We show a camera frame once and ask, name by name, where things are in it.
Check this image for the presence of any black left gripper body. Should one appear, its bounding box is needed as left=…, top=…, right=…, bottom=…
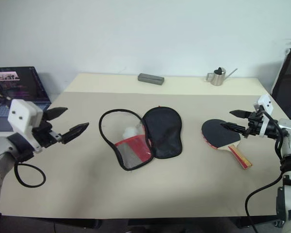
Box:
left=32, top=112, right=64, bottom=149

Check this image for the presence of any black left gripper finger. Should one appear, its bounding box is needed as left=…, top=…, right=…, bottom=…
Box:
left=62, top=122, right=90, bottom=144
left=46, top=107, right=68, bottom=121

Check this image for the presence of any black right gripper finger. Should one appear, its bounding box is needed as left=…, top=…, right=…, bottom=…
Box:
left=229, top=109, right=252, bottom=119
left=219, top=122, right=248, bottom=136

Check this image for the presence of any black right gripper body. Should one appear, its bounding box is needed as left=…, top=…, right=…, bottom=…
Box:
left=242, top=110, right=265, bottom=139

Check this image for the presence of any black table tennis paddle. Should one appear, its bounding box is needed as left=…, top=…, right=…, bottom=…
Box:
left=201, top=118, right=253, bottom=170

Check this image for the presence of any white fluffy pompom keychain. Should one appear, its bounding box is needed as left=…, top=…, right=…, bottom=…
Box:
left=123, top=123, right=143, bottom=140

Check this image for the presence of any black red paddle case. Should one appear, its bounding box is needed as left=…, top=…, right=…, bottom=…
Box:
left=98, top=105, right=183, bottom=171

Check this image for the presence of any small metal watering can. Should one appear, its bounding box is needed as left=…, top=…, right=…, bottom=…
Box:
left=206, top=67, right=239, bottom=86

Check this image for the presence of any open laptop computer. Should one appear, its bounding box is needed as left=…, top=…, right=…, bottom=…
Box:
left=0, top=66, right=52, bottom=133

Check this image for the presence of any grey rectangular box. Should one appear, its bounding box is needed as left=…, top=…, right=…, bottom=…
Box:
left=137, top=73, right=165, bottom=85

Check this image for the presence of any beige table cover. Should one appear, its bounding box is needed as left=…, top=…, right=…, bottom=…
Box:
left=0, top=91, right=290, bottom=219

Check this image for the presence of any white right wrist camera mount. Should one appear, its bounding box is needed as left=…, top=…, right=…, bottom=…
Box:
left=253, top=95, right=274, bottom=137

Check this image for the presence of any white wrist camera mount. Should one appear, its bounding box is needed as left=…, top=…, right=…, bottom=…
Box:
left=253, top=95, right=274, bottom=137
left=7, top=99, right=44, bottom=153

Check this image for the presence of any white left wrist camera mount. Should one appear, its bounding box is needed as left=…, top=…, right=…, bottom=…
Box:
left=7, top=99, right=44, bottom=153

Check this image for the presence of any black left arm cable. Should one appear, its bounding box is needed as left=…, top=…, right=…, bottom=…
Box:
left=14, top=160, right=47, bottom=188

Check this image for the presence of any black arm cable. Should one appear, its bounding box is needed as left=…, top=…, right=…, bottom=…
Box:
left=14, top=160, right=47, bottom=188
left=244, top=108, right=291, bottom=233

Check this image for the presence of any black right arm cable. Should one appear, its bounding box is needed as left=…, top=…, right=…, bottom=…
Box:
left=244, top=108, right=291, bottom=233

